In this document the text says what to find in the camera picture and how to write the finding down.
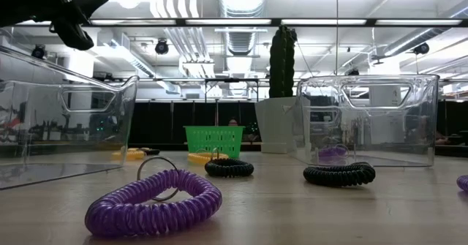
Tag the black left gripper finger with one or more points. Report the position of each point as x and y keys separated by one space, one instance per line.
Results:
x=93 y=1
x=73 y=36

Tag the black ceiling spotlight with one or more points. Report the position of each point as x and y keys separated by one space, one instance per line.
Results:
x=161 y=47
x=38 y=52
x=421 y=48

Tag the clear plastic bin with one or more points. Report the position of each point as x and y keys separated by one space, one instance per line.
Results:
x=91 y=128
x=384 y=135

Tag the black partition panel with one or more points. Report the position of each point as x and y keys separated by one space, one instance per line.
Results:
x=164 y=124

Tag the green plastic basket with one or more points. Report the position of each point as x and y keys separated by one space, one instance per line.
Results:
x=215 y=139

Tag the black overhead beam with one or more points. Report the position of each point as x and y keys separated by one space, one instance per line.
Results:
x=276 y=22

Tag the green cactus plant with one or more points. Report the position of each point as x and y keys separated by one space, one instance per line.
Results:
x=281 y=66

